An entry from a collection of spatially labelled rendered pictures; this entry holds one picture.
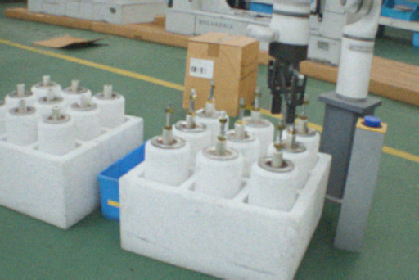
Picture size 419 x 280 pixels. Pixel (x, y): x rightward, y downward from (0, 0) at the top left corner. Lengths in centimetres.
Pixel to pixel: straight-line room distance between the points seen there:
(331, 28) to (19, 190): 229
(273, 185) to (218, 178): 11
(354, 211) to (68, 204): 68
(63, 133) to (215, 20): 245
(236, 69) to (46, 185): 110
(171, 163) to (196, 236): 16
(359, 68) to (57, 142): 80
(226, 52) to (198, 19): 158
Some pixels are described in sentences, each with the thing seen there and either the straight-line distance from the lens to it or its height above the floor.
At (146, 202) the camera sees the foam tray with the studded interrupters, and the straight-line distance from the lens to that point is 108.
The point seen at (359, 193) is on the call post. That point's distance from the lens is 118.
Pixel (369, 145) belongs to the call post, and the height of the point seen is 28.
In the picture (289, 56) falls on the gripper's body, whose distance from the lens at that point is 92.
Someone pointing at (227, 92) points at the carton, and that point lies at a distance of 211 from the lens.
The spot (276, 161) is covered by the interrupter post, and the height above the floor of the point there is 26.
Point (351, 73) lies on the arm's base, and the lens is 138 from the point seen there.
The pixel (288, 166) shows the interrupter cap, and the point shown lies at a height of 25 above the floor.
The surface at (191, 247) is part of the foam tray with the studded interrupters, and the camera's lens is 108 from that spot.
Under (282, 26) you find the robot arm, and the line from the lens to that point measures 92.
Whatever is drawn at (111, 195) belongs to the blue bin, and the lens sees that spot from 125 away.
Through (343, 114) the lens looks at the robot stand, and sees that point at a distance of 139.
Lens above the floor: 64
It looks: 20 degrees down
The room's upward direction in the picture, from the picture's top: 4 degrees clockwise
